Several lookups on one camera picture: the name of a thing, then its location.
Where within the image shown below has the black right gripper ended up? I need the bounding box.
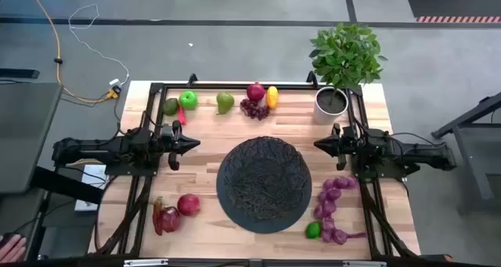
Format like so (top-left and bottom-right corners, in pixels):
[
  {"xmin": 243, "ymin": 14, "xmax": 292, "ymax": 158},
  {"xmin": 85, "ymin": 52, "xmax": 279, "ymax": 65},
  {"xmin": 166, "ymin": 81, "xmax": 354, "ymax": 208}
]
[{"xmin": 313, "ymin": 122, "xmax": 355, "ymax": 172}]

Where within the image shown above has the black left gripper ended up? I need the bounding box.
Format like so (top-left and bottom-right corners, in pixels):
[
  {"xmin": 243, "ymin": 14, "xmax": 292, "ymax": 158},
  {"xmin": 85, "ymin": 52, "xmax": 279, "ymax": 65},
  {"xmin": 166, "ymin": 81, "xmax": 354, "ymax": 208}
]
[{"xmin": 160, "ymin": 120, "xmax": 201, "ymax": 172}]

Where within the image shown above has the bright green apple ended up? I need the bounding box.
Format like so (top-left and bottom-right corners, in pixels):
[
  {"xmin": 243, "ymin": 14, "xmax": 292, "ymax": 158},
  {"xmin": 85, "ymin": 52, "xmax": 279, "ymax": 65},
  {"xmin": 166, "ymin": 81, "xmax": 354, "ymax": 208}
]
[{"xmin": 178, "ymin": 90, "xmax": 199, "ymax": 111}]

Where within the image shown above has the purple grape bunch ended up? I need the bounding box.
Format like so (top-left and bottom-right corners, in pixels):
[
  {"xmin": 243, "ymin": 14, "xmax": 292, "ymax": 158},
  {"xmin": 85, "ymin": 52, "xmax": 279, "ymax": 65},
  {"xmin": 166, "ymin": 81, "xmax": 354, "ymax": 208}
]
[
  {"xmin": 239, "ymin": 98, "xmax": 271, "ymax": 121},
  {"xmin": 312, "ymin": 175, "xmax": 368, "ymax": 246}
]

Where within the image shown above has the green pear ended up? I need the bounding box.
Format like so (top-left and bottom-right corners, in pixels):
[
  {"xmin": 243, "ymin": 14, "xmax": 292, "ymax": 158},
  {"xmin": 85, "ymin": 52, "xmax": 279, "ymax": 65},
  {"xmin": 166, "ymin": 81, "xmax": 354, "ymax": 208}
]
[{"xmin": 216, "ymin": 91, "xmax": 236, "ymax": 115}]

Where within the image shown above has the red apple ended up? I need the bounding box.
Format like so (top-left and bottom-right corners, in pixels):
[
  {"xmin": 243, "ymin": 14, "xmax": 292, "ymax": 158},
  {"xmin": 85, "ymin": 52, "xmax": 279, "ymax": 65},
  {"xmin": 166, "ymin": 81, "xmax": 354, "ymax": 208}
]
[{"xmin": 176, "ymin": 193, "xmax": 201, "ymax": 217}]

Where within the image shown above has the black woven wicker basket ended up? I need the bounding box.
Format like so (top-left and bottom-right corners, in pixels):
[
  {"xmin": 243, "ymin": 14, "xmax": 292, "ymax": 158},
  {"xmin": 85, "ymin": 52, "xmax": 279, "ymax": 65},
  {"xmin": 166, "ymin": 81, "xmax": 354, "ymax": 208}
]
[{"xmin": 221, "ymin": 136, "xmax": 308, "ymax": 222}]

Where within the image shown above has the dark red onion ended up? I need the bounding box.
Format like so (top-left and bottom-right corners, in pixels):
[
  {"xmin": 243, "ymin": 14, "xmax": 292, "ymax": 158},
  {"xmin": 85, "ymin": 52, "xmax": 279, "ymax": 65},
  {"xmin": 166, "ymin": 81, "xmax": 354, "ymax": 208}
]
[{"xmin": 160, "ymin": 206, "xmax": 182, "ymax": 233}]

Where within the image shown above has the green lime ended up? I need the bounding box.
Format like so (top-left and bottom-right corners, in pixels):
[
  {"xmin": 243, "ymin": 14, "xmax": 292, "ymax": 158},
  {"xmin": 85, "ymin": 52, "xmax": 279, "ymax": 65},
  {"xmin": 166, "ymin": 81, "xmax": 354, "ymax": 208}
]
[{"xmin": 305, "ymin": 221, "xmax": 323, "ymax": 240}]

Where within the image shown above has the red pomegranate with crown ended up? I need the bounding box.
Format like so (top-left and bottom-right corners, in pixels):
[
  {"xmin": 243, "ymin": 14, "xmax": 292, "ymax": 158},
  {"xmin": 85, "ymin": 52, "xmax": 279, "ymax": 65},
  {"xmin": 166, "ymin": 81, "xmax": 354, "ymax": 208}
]
[{"xmin": 246, "ymin": 81, "xmax": 266, "ymax": 103}]

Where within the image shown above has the green plant in white pot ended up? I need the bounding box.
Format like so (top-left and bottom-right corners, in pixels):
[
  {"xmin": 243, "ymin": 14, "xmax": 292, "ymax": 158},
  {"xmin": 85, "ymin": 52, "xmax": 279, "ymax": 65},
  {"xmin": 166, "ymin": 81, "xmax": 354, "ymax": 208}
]
[{"xmin": 308, "ymin": 22, "xmax": 388, "ymax": 126}]

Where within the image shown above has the round dark woven placemat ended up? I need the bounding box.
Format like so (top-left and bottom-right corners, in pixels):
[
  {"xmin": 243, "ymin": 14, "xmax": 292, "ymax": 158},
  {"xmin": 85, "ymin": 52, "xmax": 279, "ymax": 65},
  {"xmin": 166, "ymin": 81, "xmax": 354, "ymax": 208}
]
[{"xmin": 216, "ymin": 136, "xmax": 313, "ymax": 235}]

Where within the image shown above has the white box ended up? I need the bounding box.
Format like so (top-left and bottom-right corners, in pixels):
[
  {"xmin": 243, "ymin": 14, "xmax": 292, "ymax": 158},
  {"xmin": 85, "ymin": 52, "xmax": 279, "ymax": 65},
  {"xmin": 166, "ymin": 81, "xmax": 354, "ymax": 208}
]
[{"xmin": 74, "ymin": 164, "xmax": 109, "ymax": 212}]

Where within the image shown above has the black diagonal beam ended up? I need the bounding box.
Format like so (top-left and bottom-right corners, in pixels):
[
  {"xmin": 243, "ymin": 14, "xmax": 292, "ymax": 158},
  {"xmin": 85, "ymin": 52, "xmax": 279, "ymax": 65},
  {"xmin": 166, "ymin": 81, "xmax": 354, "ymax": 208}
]
[{"xmin": 31, "ymin": 167, "xmax": 105, "ymax": 205}]

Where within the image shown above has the black metal stand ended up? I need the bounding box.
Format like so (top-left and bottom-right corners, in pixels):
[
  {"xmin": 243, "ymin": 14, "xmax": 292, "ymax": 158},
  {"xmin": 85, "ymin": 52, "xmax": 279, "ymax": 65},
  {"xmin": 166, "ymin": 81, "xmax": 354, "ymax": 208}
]
[{"xmin": 430, "ymin": 90, "xmax": 501, "ymax": 205}]

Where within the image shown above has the grey desk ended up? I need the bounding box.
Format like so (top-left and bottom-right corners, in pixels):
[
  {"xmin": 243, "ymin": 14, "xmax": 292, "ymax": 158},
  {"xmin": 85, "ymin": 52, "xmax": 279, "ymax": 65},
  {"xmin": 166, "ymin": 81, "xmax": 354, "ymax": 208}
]
[{"xmin": 0, "ymin": 81, "xmax": 63, "ymax": 193}]

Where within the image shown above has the black flat bar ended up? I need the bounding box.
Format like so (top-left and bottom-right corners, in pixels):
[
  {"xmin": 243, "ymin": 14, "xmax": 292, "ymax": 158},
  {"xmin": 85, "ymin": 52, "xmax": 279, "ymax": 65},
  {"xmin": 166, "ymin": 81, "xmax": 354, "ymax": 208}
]
[{"xmin": 0, "ymin": 68, "xmax": 40, "ymax": 79}]

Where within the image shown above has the black hazard-striped floor mat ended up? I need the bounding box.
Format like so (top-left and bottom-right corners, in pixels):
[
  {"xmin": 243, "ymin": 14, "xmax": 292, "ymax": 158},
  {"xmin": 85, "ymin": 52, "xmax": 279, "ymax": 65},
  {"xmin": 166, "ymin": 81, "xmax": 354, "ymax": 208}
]
[{"xmin": 405, "ymin": 0, "xmax": 501, "ymax": 24}]

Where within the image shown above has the person's hand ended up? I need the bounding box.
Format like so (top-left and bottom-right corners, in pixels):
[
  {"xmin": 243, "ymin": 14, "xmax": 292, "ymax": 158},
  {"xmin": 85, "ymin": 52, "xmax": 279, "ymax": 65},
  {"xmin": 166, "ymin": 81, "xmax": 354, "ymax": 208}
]
[{"xmin": 0, "ymin": 233, "xmax": 27, "ymax": 264}]

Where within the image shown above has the white cable with charger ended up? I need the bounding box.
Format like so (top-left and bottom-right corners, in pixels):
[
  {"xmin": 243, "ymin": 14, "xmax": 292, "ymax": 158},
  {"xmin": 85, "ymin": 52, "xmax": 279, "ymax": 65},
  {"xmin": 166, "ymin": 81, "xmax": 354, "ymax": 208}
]
[{"xmin": 68, "ymin": 3, "xmax": 131, "ymax": 88}]

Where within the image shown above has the yellow cable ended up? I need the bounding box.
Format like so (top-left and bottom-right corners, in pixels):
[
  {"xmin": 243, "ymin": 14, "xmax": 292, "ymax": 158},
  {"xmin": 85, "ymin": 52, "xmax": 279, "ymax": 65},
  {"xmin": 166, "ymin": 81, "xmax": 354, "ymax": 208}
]
[{"xmin": 25, "ymin": 0, "xmax": 118, "ymax": 103}]

